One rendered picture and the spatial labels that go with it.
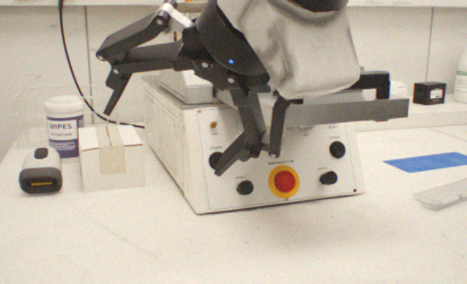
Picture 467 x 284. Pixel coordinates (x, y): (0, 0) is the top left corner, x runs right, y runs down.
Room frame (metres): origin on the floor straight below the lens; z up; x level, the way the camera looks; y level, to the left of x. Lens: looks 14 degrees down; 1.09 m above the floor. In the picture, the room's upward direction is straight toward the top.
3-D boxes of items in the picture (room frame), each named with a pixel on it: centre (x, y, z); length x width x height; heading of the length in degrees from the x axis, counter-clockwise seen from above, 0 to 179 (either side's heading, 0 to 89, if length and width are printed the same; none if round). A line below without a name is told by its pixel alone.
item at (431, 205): (0.89, -0.42, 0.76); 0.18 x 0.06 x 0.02; 123
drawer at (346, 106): (0.84, -0.11, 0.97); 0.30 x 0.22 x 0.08; 19
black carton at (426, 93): (1.68, -0.66, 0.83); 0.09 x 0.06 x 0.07; 117
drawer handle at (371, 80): (0.71, -0.15, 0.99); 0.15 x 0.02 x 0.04; 109
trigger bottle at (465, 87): (1.72, -0.80, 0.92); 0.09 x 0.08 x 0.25; 139
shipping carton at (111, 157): (1.04, 0.26, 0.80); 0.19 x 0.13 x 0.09; 15
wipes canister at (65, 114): (1.17, 0.39, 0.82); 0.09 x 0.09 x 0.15
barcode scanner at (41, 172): (1.00, 0.39, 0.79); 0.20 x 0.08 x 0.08; 15
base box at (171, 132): (1.13, -0.03, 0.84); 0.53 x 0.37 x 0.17; 19
